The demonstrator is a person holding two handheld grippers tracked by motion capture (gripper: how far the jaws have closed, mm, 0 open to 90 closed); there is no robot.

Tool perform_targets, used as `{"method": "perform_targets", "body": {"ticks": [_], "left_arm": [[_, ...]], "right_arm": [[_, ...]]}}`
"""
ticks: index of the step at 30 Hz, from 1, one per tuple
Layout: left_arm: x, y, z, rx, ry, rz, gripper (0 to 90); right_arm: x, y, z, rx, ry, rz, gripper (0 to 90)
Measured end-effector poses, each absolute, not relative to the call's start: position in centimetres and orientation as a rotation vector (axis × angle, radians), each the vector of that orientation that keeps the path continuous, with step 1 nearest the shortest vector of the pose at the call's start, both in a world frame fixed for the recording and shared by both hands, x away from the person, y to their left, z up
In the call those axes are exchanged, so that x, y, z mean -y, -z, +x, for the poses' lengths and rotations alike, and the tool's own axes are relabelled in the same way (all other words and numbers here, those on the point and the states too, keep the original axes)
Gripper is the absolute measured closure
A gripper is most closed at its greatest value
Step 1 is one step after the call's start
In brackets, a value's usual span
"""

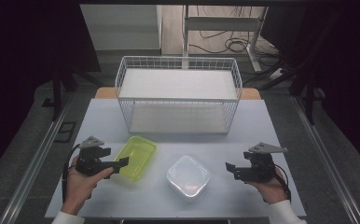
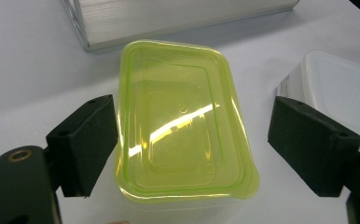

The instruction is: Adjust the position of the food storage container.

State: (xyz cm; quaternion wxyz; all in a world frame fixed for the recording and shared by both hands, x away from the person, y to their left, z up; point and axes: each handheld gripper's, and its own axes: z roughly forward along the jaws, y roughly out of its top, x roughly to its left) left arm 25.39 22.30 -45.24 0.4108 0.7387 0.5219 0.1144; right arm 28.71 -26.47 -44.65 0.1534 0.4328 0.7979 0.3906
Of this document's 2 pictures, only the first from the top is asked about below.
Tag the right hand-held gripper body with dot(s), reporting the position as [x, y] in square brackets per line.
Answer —
[260, 169]

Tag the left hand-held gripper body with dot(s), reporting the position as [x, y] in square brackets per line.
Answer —
[89, 161]

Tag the green translucent plastic container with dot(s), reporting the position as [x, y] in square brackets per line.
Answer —
[136, 157]

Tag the clear white plastic container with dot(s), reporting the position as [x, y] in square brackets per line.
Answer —
[188, 178]

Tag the person's right hand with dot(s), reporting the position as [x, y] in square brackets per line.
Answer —
[273, 189]

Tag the person's left hand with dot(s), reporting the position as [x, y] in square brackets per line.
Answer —
[75, 186]

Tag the dark stand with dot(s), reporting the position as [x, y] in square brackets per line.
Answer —
[308, 93]
[57, 93]

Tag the white power strip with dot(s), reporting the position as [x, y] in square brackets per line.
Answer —
[277, 74]

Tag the white cabinet panel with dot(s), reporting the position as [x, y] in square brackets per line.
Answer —
[122, 28]

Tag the black floor bracket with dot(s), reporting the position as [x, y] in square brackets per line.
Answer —
[65, 132]

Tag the metal floor rail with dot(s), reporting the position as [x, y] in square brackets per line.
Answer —
[327, 158]
[33, 161]

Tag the white metal desk frame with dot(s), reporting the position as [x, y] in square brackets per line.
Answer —
[221, 23]

